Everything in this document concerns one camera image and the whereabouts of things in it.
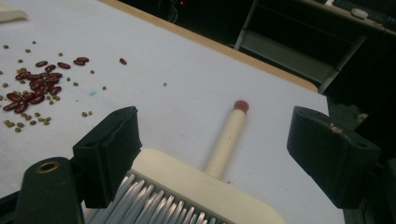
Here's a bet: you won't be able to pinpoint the pile of red kidney beans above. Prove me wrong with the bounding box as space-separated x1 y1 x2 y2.
2 56 128 115

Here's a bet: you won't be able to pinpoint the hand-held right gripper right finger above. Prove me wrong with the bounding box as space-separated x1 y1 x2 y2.
286 105 381 209

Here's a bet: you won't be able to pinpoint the scattered green mung beans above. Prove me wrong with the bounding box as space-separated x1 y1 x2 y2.
0 40 168 133

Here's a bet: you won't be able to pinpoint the grey metal rack frame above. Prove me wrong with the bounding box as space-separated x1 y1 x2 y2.
234 0 369 94

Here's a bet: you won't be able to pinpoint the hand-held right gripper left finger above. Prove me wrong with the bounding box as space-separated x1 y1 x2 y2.
72 105 143 209

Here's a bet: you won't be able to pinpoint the small white device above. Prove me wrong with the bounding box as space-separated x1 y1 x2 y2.
350 7 370 20

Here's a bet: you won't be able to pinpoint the cream plastic dustpan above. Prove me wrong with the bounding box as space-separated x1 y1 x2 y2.
0 7 30 23

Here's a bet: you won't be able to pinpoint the cream brush with grey bristles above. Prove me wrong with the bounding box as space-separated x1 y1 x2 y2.
83 99 288 224

